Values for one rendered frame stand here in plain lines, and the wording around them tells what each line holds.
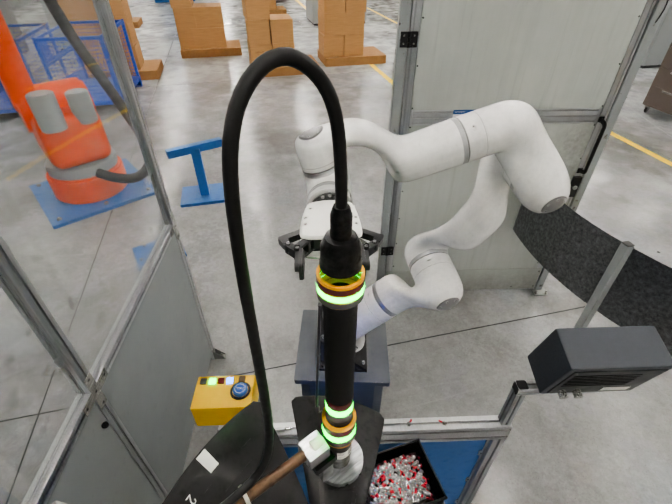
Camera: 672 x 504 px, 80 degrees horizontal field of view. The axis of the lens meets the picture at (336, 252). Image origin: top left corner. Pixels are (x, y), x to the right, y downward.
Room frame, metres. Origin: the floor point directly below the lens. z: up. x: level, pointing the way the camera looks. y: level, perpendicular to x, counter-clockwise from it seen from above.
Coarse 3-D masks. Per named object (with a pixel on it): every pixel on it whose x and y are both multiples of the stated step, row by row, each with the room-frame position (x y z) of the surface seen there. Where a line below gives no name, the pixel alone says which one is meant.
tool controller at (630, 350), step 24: (552, 336) 0.67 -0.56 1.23; (576, 336) 0.65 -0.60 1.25; (600, 336) 0.65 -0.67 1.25; (624, 336) 0.66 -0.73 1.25; (648, 336) 0.66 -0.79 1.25; (552, 360) 0.64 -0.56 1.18; (576, 360) 0.59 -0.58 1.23; (600, 360) 0.59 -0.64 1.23; (624, 360) 0.59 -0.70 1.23; (648, 360) 0.60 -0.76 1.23; (552, 384) 0.60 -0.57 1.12; (576, 384) 0.59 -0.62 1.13; (600, 384) 0.60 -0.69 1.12; (624, 384) 0.60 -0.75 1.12
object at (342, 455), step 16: (336, 208) 0.26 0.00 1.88; (336, 224) 0.26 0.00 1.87; (336, 240) 0.26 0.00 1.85; (352, 240) 0.26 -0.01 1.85; (320, 256) 0.26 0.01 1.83; (336, 256) 0.25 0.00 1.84; (352, 256) 0.25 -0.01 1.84; (336, 272) 0.25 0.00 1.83; (352, 272) 0.25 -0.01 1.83; (336, 448) 0.25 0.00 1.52; (336, 464) 0.25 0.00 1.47
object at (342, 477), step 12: (312, 432) 0.26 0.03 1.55; (300, 444) 0.24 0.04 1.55; (324, 444) 0.24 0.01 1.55; (312, 456) 0.23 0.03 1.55; (324, 456) 0.23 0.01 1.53; (360, 456) 0.26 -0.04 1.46; (312, 468) 0.22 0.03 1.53; (324, 468) 0.22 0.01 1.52; (348, 468) 0.25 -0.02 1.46; (360, 468) 0.25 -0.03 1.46; (324, 480) 0.23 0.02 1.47; (336, 480) 0.23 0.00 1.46; (348, 480) 0.23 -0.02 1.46
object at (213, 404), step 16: (208, 384) 0.63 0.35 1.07; (224, 384) 0.63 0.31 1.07; (256, 384) 0.65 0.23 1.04; (192, 400) 0.59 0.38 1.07; (208, 400) 0.58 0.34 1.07; (224, 400) 0.58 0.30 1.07; (240, 400) 0.58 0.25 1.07; (256, 400) 0.62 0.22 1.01; (208, 416) 0.56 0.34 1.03; (224, 416) 0.56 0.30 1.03
